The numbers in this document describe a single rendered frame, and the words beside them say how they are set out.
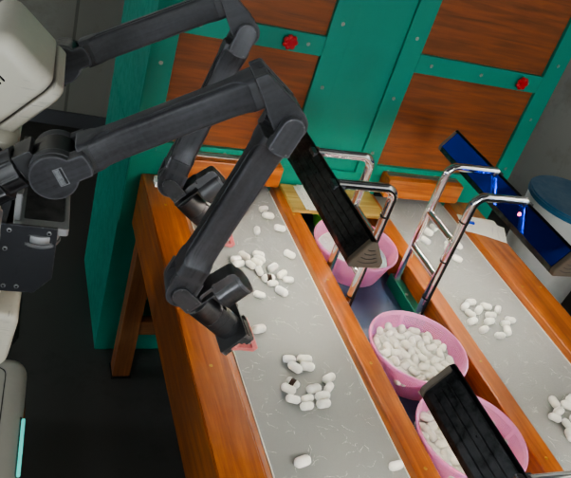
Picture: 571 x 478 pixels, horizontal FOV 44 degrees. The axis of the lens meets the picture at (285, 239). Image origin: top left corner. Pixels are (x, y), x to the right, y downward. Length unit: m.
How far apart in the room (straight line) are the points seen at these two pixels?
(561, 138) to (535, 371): 2.66
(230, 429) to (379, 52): 1.24
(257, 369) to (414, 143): 1.10
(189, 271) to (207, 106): 0.32
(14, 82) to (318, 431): 0.91
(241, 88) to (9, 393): 1.26
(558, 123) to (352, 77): 2.53
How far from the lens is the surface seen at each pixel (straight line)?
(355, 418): 1.62
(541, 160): 4.64
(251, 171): 1.20
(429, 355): 1.90
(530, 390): 1.97
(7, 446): 2.00
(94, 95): 3.94
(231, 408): 1.50
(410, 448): 1.59
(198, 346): 1.61
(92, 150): 1.16
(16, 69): 1.27
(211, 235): 1.26
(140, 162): 2.15
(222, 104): 1.14
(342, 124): 2.27
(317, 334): 1.79
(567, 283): 3.72
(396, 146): 2.40
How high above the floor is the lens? 1.85
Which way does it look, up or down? 32 degrees down
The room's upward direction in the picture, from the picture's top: 19 degrees clockwise
